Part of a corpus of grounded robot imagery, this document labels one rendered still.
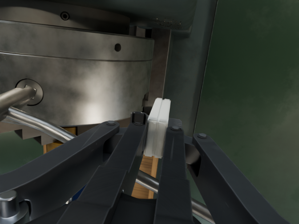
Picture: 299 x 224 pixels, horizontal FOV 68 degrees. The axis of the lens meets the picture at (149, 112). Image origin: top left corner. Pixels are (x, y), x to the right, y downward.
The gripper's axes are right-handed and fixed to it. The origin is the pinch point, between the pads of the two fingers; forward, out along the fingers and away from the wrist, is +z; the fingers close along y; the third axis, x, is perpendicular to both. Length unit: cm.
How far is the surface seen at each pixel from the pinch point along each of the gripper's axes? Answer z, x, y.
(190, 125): 74, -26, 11
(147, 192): 40, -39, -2
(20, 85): 6.1, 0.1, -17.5
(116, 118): 12.0, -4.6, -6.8
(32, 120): 0.0, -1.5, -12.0
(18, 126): 12.7, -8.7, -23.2
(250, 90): 127, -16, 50
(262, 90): 126, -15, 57
